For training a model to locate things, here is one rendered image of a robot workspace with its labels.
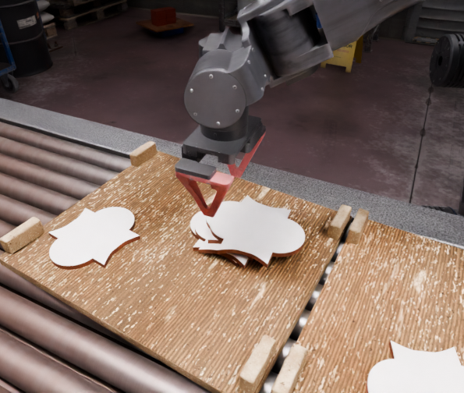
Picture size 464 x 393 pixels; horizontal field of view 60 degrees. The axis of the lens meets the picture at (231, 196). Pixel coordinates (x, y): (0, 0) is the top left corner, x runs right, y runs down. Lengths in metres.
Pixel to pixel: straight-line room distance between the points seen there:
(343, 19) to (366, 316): 0.34
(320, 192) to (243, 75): 0.42
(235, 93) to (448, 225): 0.48
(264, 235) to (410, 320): 0.21
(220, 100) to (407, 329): 0.35
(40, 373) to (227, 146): 0.33
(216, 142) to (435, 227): 0.41
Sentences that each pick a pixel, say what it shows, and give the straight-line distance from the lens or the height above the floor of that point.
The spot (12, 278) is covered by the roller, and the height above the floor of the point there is 0.91.
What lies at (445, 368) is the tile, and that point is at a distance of 0.52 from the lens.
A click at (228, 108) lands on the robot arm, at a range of 0.37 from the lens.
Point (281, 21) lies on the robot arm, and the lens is 0.42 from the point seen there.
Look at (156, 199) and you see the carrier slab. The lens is 0.69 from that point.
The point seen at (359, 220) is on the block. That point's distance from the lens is 0.62.
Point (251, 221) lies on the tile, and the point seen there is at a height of 0.97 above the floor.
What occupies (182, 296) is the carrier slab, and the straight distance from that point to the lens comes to 0.53.
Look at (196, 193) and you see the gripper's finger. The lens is 0.48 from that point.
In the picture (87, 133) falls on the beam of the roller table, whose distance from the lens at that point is 0.97.
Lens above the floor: 1.35
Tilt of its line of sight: 37 degrees down
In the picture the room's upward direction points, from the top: straight up
